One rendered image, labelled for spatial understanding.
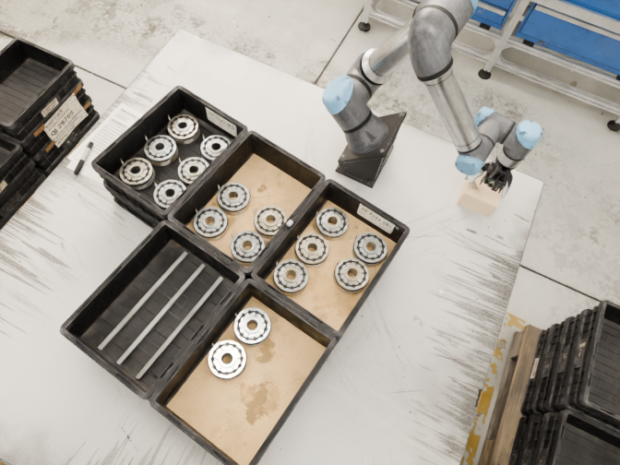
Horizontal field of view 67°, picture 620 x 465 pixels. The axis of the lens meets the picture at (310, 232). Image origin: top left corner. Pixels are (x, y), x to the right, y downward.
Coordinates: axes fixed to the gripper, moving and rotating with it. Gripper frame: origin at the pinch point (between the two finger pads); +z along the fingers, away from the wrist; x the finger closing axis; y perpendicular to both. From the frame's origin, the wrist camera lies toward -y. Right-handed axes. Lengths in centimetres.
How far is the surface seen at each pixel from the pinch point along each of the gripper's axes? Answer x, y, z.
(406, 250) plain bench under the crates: -16.0, 34.1, 5.0
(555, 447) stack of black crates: 57, 67, 26
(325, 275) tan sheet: -36, 60, -8
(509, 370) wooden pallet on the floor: 53, 33, 73
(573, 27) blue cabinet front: 20, -139, 27
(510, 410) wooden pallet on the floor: 53, 53, 60
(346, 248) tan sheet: -34, 49, -8
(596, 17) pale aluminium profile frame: 26, -135, 16
